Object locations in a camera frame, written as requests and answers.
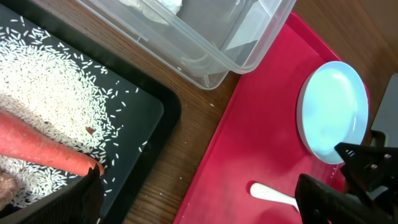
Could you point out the orange carrot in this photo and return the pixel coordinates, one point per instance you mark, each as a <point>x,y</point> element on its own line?
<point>21,141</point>

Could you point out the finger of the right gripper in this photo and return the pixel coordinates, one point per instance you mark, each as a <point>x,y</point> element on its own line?
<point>367,168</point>

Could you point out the white plastic spoon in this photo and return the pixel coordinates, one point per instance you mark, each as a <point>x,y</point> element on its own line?
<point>264,192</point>

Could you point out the brown food scrap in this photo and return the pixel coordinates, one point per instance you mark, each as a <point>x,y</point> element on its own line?
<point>9,187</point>

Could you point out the red serving tray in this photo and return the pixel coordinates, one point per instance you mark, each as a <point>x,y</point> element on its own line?
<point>257,138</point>

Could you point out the white rice pile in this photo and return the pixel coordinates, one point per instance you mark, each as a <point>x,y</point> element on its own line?
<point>67,96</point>

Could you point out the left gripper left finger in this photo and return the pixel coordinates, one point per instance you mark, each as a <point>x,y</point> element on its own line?
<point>78,202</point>

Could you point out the light blue plate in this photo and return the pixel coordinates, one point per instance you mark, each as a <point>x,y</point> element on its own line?
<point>332,107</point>

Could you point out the black plastic tray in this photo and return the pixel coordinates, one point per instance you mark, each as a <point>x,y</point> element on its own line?
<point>150,111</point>

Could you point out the clear plastic bin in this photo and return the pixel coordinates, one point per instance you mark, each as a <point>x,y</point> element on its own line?
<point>202,41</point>

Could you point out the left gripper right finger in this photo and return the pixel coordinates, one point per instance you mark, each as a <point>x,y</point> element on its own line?
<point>319,203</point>

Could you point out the grey dishwasher rack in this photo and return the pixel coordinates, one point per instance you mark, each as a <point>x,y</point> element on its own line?
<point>384,127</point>

